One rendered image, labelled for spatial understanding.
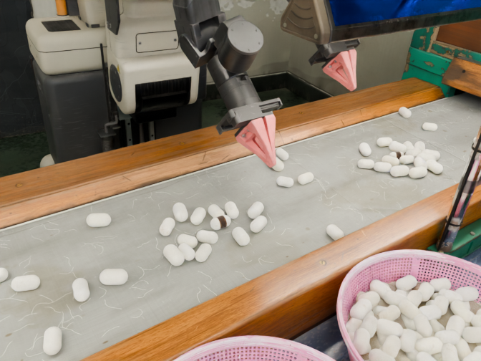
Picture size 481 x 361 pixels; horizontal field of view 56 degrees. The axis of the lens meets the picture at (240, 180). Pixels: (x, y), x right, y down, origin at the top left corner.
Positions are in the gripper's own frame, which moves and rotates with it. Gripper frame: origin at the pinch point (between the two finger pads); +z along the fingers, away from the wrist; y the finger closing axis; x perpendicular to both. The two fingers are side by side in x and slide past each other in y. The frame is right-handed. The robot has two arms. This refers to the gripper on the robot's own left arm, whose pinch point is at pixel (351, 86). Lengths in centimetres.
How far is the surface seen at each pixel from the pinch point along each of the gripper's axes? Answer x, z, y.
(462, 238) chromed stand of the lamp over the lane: -11.4, 35.5, -6.0
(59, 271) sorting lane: 2, 15, -65
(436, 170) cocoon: -5.8, 23.2, 4.0
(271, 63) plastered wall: 168, -93, 128
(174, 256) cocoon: -4, 19, -52
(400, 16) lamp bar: -29.4, 3.1, -19.0
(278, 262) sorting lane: -7.0, 26.1, -38.5
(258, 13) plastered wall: 143, -117, 115
